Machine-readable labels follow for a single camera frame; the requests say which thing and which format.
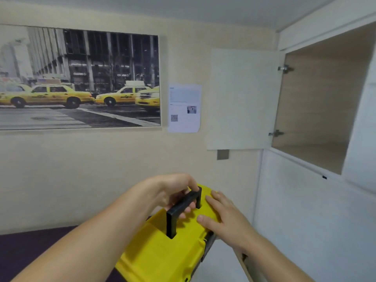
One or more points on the person's left hand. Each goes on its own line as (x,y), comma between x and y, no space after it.
(164,187)

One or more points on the person's right hand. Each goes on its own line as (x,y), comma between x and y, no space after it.
(229,220)

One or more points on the yellow and black toolbox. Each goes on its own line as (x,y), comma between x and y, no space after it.
(164,252)

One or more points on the white cabinet wooden interior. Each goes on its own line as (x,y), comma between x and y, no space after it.
(311,220)

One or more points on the white cabinet door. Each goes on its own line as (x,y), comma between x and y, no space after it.
(243,99)

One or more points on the person's left forearm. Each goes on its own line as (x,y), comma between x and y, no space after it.
(88,243)

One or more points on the person's right forearm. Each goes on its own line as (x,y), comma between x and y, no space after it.
(270,261)

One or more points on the white paper notice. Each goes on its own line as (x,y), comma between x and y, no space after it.
(184,108)

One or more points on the yellow taxi street picture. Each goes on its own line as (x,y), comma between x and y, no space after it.
(79,79)

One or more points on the purple sofa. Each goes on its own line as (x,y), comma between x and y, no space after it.
(29,249)

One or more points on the grey wall plate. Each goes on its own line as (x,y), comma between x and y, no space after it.
(223,154)

